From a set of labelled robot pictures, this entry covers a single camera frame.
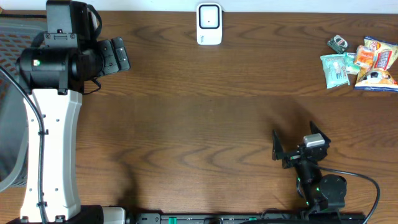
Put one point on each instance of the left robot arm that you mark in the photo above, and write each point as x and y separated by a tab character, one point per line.
53	73

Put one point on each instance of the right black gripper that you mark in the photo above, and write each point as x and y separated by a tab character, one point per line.
278	153

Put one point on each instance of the teal Kleenex tissue pack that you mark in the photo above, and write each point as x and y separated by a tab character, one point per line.
351	67

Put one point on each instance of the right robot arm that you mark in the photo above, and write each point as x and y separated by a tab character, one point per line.
321	192

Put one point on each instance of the cream yellow snack bag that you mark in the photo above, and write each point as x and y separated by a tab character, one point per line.
378	78

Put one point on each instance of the mint green wet wipes pack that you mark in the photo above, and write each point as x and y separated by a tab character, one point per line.
335	70

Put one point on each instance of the white barcode scanner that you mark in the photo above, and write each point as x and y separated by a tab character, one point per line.
209	23

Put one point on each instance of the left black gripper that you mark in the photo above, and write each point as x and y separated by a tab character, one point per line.
113	63

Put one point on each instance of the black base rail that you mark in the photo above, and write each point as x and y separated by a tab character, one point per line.
236	218

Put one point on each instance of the green Zam-Buk box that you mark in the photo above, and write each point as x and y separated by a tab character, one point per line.
338	44

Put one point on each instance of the grey plastic shopping basket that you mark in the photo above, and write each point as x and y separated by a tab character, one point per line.
16	35

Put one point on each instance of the orange Kleenex tissue pack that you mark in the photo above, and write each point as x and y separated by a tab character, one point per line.
364	57

